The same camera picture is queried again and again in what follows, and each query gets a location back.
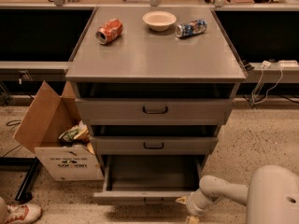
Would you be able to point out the grey bottom drawer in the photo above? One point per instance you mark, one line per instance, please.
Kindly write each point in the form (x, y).
(149, 180)

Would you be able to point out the grey drawer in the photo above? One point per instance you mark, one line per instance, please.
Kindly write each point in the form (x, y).
(154, 111)
(149, 180)
(153, 145)

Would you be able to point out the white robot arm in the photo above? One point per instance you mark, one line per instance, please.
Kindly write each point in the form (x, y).
(271, 197)

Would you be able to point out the grey drawer cabinet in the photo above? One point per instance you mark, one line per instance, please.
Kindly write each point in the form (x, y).
(142, 64)

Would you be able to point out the grey top drawer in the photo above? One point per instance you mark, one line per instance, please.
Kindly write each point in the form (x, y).
(154, 111)

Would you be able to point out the grey middle drawer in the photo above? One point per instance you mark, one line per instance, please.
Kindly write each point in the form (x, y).
(153, 145)

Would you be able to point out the crumpled trash in box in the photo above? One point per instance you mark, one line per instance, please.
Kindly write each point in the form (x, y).
(78, 133)

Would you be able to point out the white paper bowl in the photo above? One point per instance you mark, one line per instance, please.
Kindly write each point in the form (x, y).
(159, 21)

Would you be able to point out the crushed orange soda can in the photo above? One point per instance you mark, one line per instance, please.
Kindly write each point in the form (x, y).
(109, 31)

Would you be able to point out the blue white soda can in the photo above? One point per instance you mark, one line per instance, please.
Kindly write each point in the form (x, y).
(191, 28)

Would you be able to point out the open cardboard box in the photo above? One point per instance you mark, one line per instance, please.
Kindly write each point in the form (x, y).
(49, 116)

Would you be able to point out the black metal stand leg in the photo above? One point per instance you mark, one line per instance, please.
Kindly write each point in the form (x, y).
(29, 166)

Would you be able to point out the white power strip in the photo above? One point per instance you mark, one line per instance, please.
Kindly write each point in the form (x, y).
(288, 63)

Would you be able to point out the white red sneaker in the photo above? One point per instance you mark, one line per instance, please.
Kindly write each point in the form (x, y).
(22, 214)

